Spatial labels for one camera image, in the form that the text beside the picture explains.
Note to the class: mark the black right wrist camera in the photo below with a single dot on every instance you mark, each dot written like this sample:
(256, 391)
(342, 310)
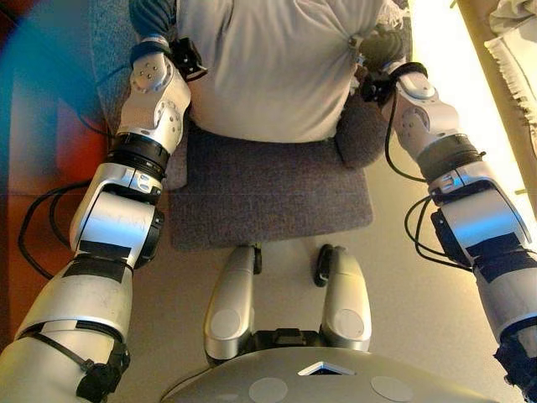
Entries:
(375, 88)

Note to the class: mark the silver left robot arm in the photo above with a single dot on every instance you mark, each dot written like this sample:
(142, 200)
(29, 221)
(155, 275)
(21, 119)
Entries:
(113, 226)

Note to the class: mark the silver left robot leg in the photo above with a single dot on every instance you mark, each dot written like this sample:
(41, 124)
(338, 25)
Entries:
(230, 302)

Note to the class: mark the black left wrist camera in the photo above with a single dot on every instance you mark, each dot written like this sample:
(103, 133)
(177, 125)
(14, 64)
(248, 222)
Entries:
(189, 59)

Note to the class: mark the silver robot torso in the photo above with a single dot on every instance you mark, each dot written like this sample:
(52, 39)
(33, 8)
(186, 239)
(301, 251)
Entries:
(335, 382)

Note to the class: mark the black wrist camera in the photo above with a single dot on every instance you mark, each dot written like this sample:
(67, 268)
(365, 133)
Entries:
(189, 59)
(375, 88)

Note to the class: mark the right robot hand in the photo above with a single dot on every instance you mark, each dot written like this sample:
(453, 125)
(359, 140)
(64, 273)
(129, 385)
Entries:
(379, 46)

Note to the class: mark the reddish brown wooden cabinet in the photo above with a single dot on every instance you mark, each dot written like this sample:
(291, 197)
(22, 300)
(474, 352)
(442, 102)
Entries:
(38, 126)

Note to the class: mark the bed with white duvet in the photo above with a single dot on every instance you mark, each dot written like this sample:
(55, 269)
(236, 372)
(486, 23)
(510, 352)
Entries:
(512, 54)

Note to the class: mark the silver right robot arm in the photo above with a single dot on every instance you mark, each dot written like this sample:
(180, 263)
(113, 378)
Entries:
(474, 210)

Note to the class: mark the white fringed cushion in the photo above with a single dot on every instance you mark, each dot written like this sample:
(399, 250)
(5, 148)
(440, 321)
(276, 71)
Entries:
(268, 71)

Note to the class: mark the silver right robot leg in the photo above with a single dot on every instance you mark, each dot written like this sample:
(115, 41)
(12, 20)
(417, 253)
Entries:
(346, 302)

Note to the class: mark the silver robot leg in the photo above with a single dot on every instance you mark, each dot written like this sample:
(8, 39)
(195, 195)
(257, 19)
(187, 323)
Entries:
(230, 302)
(346, 302)

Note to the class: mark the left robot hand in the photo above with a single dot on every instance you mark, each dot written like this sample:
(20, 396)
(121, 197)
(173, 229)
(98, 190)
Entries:
(151, 17)

